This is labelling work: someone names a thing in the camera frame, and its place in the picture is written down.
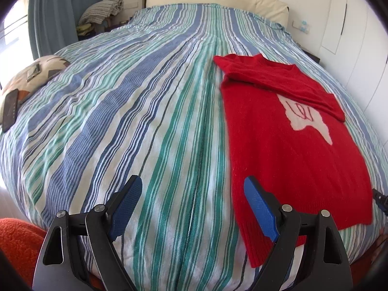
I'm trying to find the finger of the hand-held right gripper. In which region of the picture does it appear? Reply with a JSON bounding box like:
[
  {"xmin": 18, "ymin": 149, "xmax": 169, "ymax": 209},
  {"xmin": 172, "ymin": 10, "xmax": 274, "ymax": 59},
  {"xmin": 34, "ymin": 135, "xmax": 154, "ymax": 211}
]
[{"xmin": 372, "ymin": 188, "xmax": 388, "ymax": 216}]

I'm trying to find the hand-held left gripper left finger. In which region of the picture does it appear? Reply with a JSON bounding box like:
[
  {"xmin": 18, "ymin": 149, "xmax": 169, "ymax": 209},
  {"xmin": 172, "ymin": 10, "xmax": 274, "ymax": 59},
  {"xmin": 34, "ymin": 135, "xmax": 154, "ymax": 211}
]
[{"xmin": 32, "ymin": 175, "xmax": 143, "ymax": 291}]

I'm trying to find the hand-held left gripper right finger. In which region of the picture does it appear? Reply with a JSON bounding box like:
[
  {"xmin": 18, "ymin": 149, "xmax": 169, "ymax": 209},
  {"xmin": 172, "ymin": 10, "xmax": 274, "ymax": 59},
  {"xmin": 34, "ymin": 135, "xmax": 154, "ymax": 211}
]
[{"xmin": 244, "ymin": 176, "xmax": 354, "ymax": 291}]

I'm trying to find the red knitted sweater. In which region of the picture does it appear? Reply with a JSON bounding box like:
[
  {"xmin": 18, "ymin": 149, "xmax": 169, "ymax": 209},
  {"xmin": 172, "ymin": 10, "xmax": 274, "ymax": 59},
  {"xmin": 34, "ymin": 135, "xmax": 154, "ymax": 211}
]
[{"xmin": 214, "ymin": 54, "xmax": 374, "ymax": 268}]

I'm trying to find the blue green striped bedspread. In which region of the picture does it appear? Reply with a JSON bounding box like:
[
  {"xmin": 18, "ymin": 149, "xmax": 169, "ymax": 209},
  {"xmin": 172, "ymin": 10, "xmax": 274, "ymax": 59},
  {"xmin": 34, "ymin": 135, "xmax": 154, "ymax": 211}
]
[{"xmin": 0, "ymin": 3, "xmax": 388, "ymax": 291}]

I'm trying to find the orange fluffy cloth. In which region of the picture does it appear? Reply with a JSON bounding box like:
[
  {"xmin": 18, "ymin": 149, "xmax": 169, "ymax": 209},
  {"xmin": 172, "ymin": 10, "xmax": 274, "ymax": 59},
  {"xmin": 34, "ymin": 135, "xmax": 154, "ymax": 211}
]
[{"xmin": 0, "ymin": 218, "xmax": 47, "ymax": 288}]

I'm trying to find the black remote control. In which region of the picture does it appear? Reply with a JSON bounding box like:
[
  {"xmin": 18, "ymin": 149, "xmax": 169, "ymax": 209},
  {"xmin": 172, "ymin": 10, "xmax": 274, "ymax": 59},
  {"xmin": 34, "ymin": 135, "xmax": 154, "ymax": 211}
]
[{"xmin": 1, "ymin": 89, "xmax": 20, "ymax": 133}]

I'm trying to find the beige patterned pillow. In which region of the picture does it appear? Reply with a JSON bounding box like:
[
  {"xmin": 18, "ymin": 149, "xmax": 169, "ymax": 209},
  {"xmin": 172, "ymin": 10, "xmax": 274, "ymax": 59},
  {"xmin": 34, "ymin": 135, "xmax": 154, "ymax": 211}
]
[{"xmin": 0, "ymin": 55, "xmax": 71, "ymax": 110}]

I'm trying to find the white wardrobe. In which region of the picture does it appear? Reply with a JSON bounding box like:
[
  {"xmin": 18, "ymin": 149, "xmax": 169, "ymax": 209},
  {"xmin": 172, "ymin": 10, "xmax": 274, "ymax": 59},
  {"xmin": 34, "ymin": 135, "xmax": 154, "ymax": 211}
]
[{"xmin": 320, "ymin": 0, "xmax": 388, "ymax": 128}]

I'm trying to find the dark nightstand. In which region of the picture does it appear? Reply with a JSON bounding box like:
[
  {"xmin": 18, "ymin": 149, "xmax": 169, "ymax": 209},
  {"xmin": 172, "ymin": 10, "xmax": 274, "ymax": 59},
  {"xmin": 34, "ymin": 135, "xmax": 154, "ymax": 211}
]
[{"xmin": 77, "ymin": 21, "xmax": 131, "ymax": 41}]

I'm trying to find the folded striped cloth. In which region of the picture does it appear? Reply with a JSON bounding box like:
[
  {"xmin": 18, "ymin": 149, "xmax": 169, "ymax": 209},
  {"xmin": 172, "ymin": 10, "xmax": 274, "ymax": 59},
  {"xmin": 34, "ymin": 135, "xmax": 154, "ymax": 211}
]
[{"xmin": 79, "ymin": 0, "xmax": 125, "ymax": 25}]

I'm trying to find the teal curtain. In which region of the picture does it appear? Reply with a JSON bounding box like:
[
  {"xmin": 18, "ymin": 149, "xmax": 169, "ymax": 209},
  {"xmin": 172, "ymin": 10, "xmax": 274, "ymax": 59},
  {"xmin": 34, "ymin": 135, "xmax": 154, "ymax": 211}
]
[{"xmin": 28, "ymin": 0, "xmax": 104, "ymax": 59}]

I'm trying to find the metal window railing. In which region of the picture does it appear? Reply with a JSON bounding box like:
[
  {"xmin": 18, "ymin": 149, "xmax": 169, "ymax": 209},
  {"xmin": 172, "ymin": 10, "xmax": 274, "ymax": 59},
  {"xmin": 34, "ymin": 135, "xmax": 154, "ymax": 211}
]
[{"xmin": 0, "ymin": 18, "xmax": 29, "ymax": 40}]

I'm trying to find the wall socket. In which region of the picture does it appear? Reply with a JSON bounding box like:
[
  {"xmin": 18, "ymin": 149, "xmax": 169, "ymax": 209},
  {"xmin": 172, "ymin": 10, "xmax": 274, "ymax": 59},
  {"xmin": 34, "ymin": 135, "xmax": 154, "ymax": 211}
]
[{"xmin": 292, "ymin": 20, "xmax": 311, "ymax": 34}]

